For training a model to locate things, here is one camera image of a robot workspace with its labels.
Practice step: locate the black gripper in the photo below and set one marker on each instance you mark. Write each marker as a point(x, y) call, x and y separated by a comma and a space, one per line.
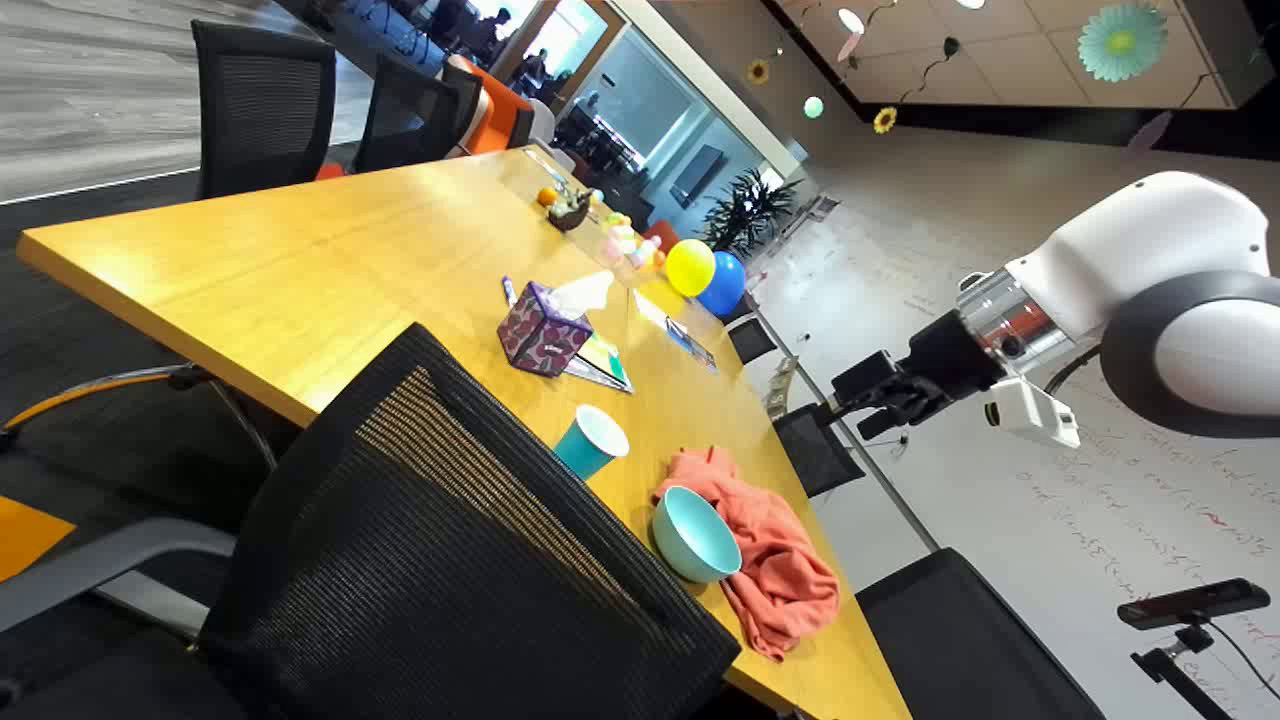
point(954, 352)

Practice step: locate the teal plastic cup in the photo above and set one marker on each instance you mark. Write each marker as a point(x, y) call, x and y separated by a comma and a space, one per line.
point(584, 444)

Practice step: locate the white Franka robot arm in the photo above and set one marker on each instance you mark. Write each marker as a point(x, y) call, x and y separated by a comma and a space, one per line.
point(1145, 243)

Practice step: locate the teal bowl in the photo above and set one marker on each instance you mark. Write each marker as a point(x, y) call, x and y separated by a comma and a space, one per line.
point(695, 532)

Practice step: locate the blue balloon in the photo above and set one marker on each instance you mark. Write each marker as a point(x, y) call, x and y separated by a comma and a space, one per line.
point(725, 285)

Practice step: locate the orange cloth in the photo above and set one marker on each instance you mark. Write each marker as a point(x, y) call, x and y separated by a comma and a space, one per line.
point(784, 575)

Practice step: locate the potted green plant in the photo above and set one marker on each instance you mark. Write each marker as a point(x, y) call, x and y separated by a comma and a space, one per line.
point(748, 211)

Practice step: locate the yellow balloon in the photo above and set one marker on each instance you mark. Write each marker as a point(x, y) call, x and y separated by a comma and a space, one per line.
point(689, 270)

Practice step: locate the black chair with armrest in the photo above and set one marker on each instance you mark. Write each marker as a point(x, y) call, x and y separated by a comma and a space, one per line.
point(975, 641)

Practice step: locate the round ceiling light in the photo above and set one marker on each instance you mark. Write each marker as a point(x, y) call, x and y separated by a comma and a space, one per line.
point(851, 22)
point(812, 107)

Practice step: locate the purple tissue box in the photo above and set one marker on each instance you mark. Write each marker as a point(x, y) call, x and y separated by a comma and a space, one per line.
point(542, 332)

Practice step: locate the small black container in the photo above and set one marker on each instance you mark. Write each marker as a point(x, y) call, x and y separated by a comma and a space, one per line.
point(570, 211)

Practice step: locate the green flower ceiling decoration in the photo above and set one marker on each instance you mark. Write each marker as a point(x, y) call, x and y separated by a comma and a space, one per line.
point(1122, 41)

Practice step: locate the orange chair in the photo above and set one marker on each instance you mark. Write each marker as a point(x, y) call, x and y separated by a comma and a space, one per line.
point(501, 112)

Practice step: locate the black mesh office chair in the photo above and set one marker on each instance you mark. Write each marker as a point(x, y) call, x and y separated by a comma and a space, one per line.
point(401, 585)

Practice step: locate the dark chair with tan armrest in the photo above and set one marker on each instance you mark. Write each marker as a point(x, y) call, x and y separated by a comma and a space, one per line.
point(133, 454)

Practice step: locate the thin grey metal rail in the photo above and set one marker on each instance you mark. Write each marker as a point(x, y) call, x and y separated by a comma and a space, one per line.
point(854, 440)

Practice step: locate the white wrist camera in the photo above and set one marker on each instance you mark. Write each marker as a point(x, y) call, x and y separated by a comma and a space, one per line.
point(1034, 408)

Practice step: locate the black camera tripod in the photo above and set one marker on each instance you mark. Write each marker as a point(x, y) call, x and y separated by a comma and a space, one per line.
point(1175, 667)

